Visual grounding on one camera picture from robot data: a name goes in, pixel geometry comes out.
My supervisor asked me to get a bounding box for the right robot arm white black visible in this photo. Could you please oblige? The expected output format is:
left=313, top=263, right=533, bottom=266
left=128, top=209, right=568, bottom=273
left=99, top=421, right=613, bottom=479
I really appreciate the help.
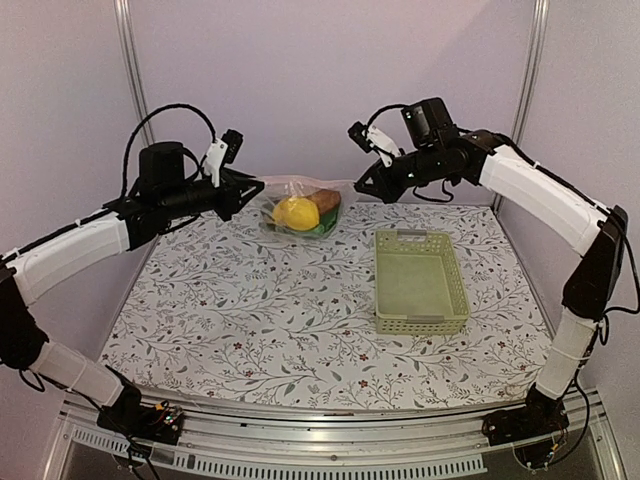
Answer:
left=348, top=97, right=631, bottom=436

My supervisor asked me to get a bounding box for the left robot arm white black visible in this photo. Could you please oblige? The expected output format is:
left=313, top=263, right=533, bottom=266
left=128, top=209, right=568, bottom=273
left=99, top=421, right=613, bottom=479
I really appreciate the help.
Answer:
left=1, top=141, right=264, bottom=434

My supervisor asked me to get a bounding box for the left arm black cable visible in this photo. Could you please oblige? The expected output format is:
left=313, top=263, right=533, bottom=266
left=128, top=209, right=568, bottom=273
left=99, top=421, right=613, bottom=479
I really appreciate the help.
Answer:
left=119, top=103, right=221, bottom=201

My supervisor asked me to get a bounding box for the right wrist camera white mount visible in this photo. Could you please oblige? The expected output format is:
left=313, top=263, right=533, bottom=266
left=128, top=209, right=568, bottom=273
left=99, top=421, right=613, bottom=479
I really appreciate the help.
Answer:
left=347, top=121, right=404, bottom=167

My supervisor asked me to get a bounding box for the brown toy potato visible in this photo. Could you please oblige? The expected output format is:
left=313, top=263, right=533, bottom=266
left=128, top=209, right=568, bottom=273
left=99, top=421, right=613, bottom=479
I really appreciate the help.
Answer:
left=308, top=189, right=342, bottom=215

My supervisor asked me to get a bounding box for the green white toy bok choy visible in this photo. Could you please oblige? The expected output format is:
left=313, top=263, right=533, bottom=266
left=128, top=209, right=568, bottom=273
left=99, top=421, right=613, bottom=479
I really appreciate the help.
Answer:
left=260, top=206, right=342, bottom=239

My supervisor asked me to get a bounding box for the beige perforated plastic basket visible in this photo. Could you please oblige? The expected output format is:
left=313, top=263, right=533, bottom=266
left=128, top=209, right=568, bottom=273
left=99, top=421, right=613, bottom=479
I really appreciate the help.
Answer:
left=374, top=229, right=470, bottom=336

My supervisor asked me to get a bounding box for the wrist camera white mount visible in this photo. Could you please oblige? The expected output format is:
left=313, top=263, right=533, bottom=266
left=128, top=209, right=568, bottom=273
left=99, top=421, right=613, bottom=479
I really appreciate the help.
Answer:
left=347, top=121, right=404, bottom=167
left=201, top=129, right=244, bottom=188

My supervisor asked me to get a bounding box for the clear pink zip top bag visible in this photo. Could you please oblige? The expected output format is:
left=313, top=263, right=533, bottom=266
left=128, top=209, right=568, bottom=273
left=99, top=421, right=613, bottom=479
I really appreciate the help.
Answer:
left=254, top=175, right=358, bottom=240

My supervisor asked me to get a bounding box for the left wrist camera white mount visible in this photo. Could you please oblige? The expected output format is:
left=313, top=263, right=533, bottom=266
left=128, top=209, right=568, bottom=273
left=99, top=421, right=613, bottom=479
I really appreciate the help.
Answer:
left=201, top=129, right=244, bottom=188

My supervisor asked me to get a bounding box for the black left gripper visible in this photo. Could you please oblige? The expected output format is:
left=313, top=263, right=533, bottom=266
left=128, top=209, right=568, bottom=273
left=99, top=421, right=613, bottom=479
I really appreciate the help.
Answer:
left=160, top=167, right=265, bottom=221

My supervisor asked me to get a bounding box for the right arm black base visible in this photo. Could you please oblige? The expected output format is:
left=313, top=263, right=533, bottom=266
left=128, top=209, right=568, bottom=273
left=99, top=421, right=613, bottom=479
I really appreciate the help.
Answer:
left=481, top=384, right=569, bottom=470

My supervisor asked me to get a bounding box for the front aluminium rail frame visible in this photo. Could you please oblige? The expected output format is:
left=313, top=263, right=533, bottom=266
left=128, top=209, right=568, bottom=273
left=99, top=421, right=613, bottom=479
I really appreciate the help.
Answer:
left=43, top=388, right=630, bottom=479

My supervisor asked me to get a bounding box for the floral patterned table mat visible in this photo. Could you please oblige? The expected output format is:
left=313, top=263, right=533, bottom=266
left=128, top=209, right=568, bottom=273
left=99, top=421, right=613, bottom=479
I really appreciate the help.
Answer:
left=101, top=203, right=550, bottom=410

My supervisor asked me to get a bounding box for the left aluminium frame post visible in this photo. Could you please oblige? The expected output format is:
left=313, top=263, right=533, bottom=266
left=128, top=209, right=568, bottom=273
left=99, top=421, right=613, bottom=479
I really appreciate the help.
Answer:
left=113, top=0, right=148, bottom=121

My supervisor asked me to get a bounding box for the right aluminium frame post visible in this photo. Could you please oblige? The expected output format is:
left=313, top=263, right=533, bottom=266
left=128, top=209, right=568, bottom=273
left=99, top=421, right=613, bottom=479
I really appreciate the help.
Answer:
left=492, top=0, right=550, bottom=209

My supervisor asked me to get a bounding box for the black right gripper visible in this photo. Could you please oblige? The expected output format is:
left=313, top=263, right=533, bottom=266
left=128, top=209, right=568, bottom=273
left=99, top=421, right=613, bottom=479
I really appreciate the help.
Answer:
left=353, top=143, right=444, bottom=204

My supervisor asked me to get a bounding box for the yellow toy lemon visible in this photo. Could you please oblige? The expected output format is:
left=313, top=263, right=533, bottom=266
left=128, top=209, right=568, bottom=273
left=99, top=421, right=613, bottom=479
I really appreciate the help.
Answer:
left=272, top=197, right=320, bottom=231

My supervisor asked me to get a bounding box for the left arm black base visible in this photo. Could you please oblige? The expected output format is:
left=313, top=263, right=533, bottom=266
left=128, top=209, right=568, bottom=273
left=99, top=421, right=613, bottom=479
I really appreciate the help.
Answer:
left=97, top=367, right=185, bottom=445

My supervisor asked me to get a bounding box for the aluminium frame post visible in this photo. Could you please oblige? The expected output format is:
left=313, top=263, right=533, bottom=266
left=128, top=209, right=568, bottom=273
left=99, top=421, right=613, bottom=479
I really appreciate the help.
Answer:
left=492, top=0, right=550, bottom=209
left=113, top=0, right=148, bottom=121

